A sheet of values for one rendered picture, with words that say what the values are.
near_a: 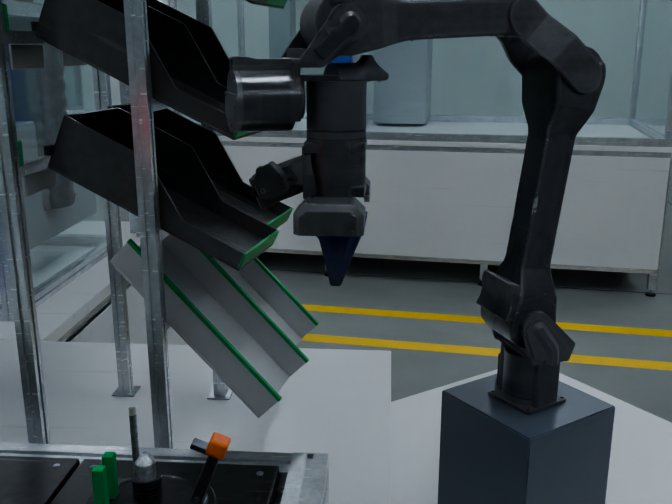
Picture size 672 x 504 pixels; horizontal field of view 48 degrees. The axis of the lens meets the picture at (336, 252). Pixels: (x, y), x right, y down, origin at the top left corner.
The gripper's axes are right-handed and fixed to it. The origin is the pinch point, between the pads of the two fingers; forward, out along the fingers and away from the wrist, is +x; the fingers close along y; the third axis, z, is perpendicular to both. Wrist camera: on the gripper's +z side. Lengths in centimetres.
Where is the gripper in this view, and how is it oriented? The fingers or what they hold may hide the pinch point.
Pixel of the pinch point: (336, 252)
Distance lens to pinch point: 75.5
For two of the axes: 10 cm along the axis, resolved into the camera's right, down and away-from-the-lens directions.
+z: -10.0, -0.2, 0.7
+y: -0.8, 2.6, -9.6
